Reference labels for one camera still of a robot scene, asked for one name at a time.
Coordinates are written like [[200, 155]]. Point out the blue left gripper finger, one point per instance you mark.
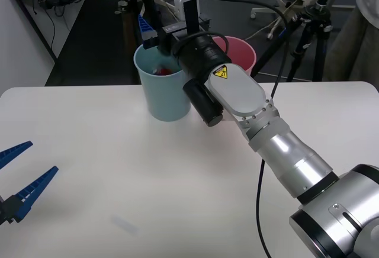
[[32, 191], [13, 153]]

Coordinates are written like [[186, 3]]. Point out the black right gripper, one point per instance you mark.
[[170, 39]]

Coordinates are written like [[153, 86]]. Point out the red drink can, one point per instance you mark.
[[164, 71]]

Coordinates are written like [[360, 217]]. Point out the silver and black right arm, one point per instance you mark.
[[296, 157]]

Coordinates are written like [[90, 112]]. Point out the pale blue plastic bin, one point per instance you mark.
[[163, 98]]

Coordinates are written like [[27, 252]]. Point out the pink plastic bin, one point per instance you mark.
[[241, 54]]

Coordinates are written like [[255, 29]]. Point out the black tripod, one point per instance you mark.
[[321, 42]]

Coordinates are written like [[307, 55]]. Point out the person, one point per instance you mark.
[[364, 33]]

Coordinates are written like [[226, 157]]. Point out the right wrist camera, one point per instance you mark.
[[179, 3]]

